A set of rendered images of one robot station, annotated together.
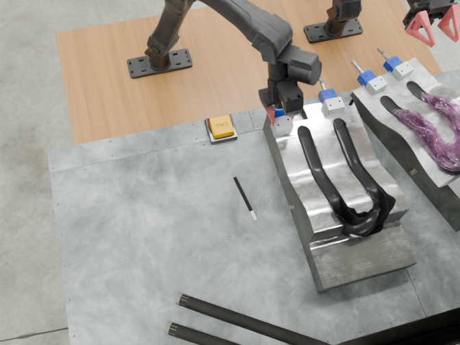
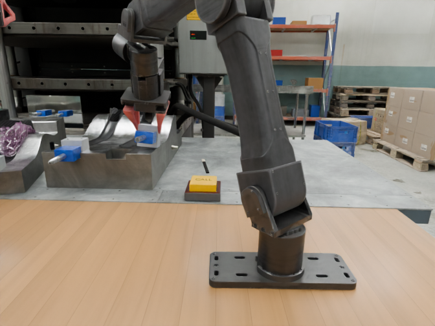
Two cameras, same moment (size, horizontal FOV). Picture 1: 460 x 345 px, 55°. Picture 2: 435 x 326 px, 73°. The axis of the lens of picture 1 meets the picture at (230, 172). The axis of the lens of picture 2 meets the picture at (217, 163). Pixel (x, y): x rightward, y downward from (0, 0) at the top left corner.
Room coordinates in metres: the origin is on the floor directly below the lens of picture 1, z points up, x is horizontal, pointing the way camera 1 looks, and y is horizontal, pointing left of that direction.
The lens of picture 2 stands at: (1.21, 0.35, 1.07)
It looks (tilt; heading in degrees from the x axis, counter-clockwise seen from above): 17 degrees down; 205
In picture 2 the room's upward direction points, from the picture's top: 1 degrees clockwise
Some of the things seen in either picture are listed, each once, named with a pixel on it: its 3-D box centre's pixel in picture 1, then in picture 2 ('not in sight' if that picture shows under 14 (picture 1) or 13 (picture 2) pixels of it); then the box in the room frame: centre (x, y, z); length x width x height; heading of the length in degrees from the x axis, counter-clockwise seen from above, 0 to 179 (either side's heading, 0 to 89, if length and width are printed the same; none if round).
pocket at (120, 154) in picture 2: (295, 117); (119, 158); (0.69, -0.16, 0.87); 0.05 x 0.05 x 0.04; 24
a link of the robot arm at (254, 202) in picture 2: (160, 43); (277, 204); (0.84, 0.27, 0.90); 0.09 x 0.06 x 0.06; 155
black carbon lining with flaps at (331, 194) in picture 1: (344, 172); (123, 125); (0.52, -0.30, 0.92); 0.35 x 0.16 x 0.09; 24
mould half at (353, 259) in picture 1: (337, 185); (129, 140); (0.50, -0.30, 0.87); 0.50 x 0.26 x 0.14; 24
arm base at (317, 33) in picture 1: (336, 22); not in sight; (1.10, -0.27, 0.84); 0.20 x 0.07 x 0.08; 115
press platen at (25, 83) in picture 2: not in sight; (78, 92); (-0.07, -1.18, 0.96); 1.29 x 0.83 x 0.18; 114
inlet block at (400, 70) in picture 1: (391, 62); not in sight; (0.96, -0.44, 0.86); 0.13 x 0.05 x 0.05; 41
